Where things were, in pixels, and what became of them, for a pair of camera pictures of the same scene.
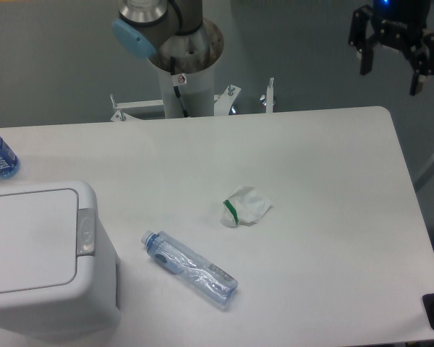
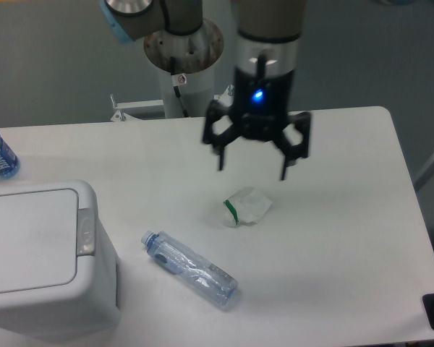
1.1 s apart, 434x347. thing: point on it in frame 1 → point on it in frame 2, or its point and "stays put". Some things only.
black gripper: [399, 24] → [260, 110]
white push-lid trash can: [52, 273] stays put
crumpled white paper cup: [246, 207] stays put
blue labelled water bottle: [1, 160] stays put
